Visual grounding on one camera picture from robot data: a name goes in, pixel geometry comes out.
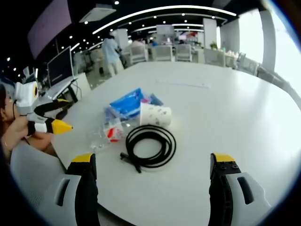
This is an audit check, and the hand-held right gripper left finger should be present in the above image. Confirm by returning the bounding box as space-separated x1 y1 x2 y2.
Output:
44 153 99 226

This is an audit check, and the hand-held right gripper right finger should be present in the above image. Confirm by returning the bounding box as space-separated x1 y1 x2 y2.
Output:
208 152 271 226

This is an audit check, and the clear plastic bag item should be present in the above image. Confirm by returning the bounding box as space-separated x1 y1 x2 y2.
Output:
87 125 111 152

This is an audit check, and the red white striped packet item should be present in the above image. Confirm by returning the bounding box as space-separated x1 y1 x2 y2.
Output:
107 124 125 143

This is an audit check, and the clear blue plastic wrapper item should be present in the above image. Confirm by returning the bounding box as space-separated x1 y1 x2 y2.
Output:
103 105 131 128

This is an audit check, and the large blue packet item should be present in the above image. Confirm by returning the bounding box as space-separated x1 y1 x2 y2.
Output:
109 88 144 118

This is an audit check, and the black cable item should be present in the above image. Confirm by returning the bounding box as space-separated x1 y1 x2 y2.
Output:
120 125 177 174

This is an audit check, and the white patterned paper cup item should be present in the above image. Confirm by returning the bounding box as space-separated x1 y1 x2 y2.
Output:
139 103 173 127

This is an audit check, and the small blue packet item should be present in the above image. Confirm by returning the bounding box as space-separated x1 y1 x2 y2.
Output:
150 93 164 106

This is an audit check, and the person's left hand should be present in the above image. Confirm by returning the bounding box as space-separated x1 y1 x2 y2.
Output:
5 114 38 142

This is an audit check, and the white office desk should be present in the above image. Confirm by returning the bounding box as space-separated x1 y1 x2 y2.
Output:
43 77 83 103

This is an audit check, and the person's head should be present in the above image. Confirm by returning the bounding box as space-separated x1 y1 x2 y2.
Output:
0 83 16 123

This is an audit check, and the grey mesh chair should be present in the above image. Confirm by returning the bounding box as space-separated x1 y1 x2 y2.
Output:
9 141 68 214

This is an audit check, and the computer monitor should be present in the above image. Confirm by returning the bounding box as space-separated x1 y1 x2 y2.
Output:
47 46 73 88

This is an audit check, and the white table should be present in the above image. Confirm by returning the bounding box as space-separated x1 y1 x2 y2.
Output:
50 61 301 214

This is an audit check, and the white office chair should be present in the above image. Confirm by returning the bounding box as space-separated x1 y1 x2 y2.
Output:
203 48 227 67
152 45 174 62
255 62 284 84
129 44 149 65
175 44 193 63

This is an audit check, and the ceiling air conditioner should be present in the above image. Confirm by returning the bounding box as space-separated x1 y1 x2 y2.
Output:
79 3 118 24

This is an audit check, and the curved ceiling light strip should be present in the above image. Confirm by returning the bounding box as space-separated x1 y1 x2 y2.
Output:
92 5 237 35

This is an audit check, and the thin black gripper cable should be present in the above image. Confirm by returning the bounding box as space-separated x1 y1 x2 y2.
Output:
12 98 20 118

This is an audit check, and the large wall screen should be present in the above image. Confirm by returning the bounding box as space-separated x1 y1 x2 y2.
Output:
26 0 72 60

